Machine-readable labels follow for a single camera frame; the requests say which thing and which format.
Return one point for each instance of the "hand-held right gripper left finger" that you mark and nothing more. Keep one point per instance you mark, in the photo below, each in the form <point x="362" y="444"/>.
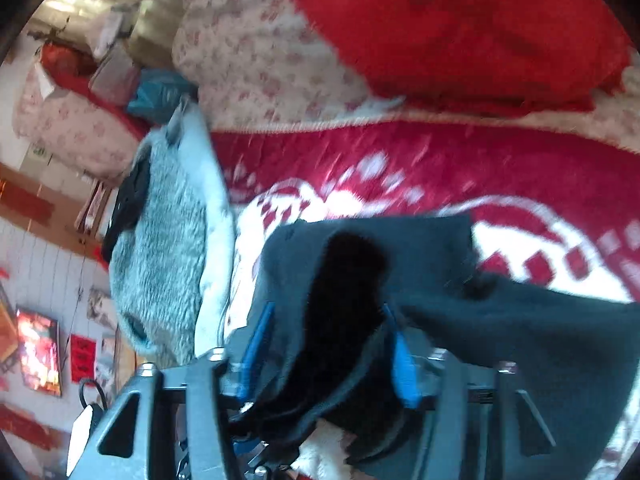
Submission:
<point x="200" y="410"/>

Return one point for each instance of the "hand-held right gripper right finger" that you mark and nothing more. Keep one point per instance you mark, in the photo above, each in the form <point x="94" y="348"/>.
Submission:
<point x="452" y="410"/>

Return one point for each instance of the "black pants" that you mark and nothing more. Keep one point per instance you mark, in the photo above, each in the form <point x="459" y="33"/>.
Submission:
<point x="500" y="330"/>

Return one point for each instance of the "grey fluffy garment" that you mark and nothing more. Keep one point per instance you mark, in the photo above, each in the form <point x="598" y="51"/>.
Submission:
<point x="165" y="240"/>

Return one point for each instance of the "white cloth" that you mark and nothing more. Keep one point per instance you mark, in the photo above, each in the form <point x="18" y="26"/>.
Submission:
<point x="212" y="220"/>

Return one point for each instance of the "black cloth item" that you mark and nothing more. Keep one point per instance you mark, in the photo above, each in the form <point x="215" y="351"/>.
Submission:
<point x="130" y="200"/>

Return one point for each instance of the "red and white patterned blanket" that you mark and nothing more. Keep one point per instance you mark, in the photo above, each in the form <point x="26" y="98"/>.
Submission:
<point x="400" y="160"/>

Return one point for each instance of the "floral pink pillow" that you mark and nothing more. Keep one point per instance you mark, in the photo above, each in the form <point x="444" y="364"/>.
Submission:
<point x="70" y="125"/>

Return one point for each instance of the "blue plastic bag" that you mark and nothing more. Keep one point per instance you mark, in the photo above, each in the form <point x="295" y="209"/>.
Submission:
<point x="155" y="97"/>

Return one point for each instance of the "pink plastic bag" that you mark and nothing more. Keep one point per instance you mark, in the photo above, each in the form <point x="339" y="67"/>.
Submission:
<point x="115" y="75"/>

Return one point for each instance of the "floral beige quilt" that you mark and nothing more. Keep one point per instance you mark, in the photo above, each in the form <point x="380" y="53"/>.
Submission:
<point x="250" y="50"/>

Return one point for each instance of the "red cloth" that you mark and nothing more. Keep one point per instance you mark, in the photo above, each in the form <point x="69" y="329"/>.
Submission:
<point x="65" y="60"/>

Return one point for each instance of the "red heart-shaped frilled pillow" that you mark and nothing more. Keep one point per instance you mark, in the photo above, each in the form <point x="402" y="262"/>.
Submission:
<point x="450" y="25"/>

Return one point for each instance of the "red paper wall decoration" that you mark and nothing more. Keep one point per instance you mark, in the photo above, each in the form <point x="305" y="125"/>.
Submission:
<point x="82" y="357"/>

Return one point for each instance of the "framed wall picture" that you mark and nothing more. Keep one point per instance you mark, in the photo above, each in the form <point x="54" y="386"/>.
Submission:
<point x="40" y="352"/>

